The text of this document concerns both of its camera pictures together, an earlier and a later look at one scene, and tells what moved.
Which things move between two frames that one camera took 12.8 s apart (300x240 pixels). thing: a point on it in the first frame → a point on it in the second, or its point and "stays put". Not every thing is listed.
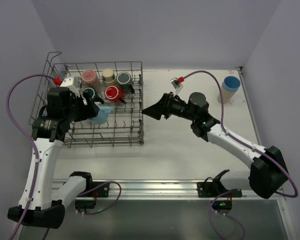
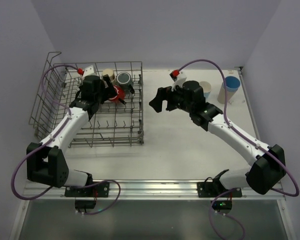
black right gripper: (168, 106) → (169, 97)
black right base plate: (213, 189) stays put
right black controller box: (219, 205) stays put
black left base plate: (102, 191) stays put
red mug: (114, 92) stays put
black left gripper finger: (90, 111) → (106, 82)
